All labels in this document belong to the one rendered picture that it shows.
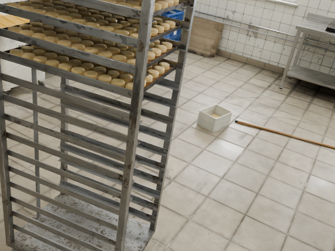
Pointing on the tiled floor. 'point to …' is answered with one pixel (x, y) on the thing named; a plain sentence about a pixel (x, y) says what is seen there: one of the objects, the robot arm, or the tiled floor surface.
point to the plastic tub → (214, 118)
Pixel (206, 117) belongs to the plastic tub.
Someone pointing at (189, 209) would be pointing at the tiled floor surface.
